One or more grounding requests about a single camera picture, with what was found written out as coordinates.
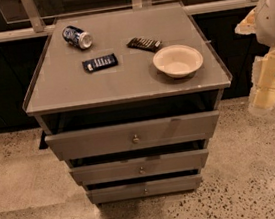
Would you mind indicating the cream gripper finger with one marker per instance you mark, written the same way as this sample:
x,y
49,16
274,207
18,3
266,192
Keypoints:
x,y
261,102
247,25

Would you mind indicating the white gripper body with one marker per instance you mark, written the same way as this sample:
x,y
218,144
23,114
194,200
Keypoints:
x,y
273,19

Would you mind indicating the grey top drawer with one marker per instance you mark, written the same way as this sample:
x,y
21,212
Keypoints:
x,y
133,136

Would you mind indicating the grey drawer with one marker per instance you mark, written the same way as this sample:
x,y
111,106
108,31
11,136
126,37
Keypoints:
x,y
138,167
133,136
138,190

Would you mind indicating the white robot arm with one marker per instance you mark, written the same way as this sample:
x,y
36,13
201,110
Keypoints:
x,y
261,22

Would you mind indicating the grey drawer cabinet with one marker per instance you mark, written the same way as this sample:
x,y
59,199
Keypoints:
x,y
64,97

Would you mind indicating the grey bottom drawer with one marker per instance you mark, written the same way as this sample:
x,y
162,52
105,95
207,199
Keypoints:
x,y
138,190

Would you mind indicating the grey middle drawer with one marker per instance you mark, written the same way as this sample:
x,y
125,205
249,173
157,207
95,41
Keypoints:
x,y
138,167

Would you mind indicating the white paper bowl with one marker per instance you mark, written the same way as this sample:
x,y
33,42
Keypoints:
x,y
178,61

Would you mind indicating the brown snack bar wrapper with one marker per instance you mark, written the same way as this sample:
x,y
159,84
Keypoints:
x,y
144,44

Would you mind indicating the blue soda can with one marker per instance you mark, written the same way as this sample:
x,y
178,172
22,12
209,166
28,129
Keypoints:
x,y
77,37

